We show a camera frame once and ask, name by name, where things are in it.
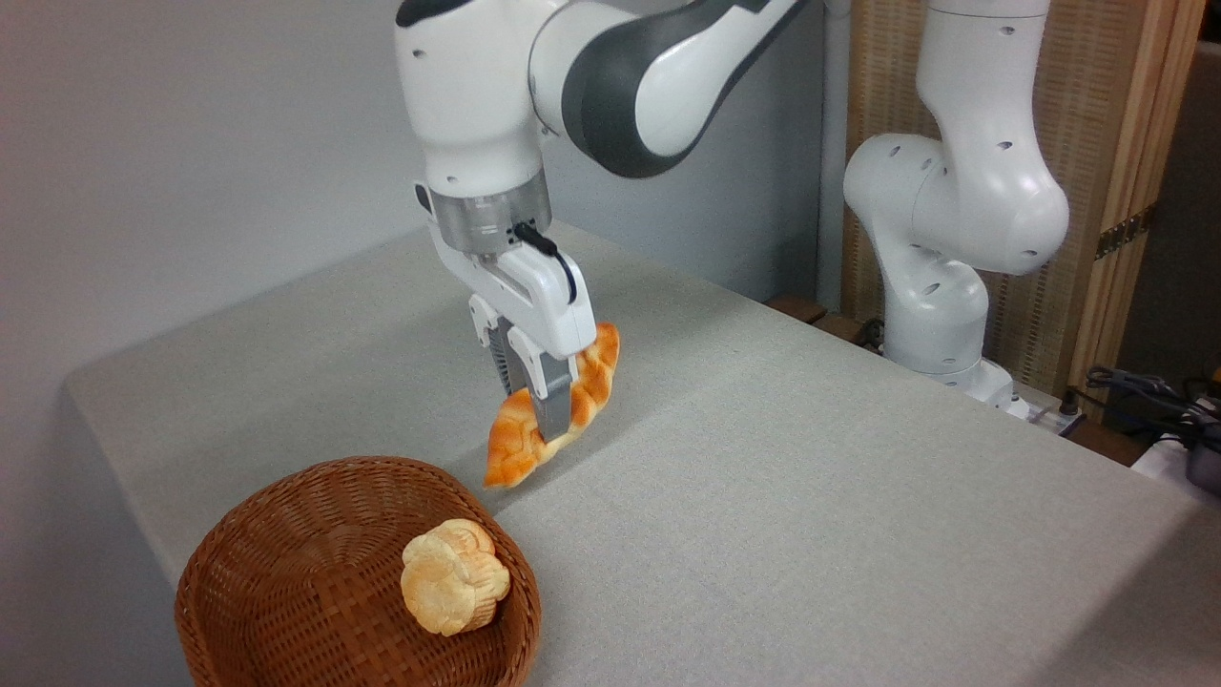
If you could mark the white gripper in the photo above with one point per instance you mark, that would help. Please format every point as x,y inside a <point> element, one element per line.
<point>548,305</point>

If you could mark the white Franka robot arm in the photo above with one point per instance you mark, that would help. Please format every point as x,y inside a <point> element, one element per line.
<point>477,105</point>

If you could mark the bamboo folding screen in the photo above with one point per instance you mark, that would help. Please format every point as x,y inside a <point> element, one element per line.
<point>1087,124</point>

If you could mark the orange croissant bread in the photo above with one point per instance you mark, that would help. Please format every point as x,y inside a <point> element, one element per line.
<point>515,444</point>

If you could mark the round pale bread bun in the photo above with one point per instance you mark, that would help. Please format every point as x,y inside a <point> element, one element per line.
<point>453,577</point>

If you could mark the grey white device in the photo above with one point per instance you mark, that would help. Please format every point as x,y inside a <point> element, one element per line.
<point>1188,463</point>

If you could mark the brown wooden block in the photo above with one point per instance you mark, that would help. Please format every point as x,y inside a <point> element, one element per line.
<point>844,329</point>
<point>796,307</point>

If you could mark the brown woven wicker basket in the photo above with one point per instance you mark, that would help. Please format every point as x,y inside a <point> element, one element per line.
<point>305,572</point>

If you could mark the metal screen hinge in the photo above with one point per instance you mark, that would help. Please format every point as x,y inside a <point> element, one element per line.
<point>1124,232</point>

